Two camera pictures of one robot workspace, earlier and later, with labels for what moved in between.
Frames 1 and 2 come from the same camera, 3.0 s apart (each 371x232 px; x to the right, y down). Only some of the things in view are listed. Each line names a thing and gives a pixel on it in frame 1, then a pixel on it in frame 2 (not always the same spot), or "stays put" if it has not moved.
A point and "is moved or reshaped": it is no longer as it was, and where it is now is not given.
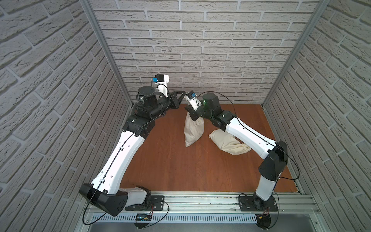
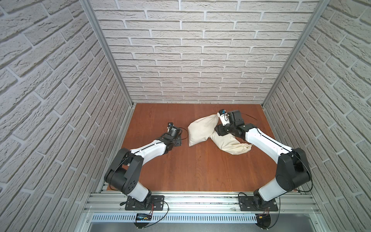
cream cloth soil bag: [228, 143] stays put
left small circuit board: [143, 217] stays put
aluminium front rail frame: [211, 212] stays put
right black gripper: [186, 109] → [216, 128]
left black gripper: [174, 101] → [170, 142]
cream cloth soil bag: [193, 129] is moved or reshaped
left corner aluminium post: [88, 7] stays put
